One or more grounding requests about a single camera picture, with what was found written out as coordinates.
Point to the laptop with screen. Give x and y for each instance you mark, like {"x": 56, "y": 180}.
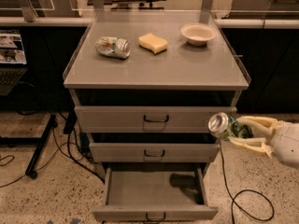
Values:
{"x": 13, "y": 64}

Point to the yellow sponge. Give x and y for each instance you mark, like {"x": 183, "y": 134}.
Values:
{"x": 153, "y": 43}

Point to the grey middle drawer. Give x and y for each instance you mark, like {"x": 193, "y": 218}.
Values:
{"x": 153, "y": 152}

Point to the grey drawer cabinet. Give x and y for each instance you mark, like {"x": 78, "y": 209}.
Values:
{"x": 182, "y": 75}

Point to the grey drawer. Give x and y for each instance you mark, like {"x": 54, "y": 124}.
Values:
{"x": 154, "y": 192}
{"x": 147, "y": 119}
{"x": 153, "y": 152}

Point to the grey top drawer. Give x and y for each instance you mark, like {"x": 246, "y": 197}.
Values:
{"x": 147, "y": 119}

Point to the white crushed soda can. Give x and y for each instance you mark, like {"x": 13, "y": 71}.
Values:
{"x": 113, "y": 47}

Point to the white paper bowl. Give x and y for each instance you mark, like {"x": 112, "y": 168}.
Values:
{"x": 198, "y": 34}

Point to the green soda can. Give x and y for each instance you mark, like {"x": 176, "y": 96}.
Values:
{"x": 223, "y": 127}

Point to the black stand leg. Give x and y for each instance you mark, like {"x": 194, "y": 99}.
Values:
{"x": 39, "y": 142}

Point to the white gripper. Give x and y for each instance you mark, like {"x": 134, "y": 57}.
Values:
{"x": 287, "y": 144}

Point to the grey bottom drawer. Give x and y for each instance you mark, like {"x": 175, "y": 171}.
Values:
{"x": 154, "y": 192}

